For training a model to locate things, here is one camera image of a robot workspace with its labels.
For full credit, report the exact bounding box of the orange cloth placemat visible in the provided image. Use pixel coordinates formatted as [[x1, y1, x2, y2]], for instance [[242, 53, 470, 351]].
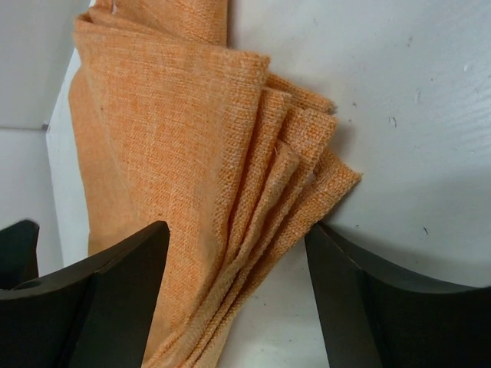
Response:
[[68, 1, 361, 367]]

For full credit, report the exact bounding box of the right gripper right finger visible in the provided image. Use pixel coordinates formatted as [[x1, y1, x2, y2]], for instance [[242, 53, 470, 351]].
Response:
[[305, 223, 490, 367]]

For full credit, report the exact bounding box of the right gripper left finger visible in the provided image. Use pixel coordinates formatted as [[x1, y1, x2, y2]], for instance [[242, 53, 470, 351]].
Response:
[[1, 220, 170, 367]]

